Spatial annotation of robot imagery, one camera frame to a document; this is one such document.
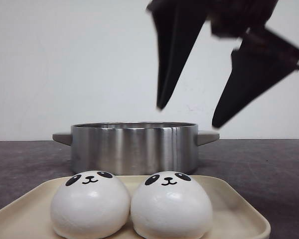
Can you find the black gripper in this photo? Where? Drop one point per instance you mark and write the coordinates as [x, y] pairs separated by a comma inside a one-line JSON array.
[[262, 60]]

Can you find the panda bun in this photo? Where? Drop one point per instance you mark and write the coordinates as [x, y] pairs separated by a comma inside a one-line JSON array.
[[171, 205], [90, 205]]

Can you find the stainless steel steamer pot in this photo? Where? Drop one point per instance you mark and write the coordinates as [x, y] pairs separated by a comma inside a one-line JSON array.
[[135, 148]]

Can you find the cream rectangular plastic tray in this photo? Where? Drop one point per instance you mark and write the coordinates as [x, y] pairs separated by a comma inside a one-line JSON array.
[[233, 217]]

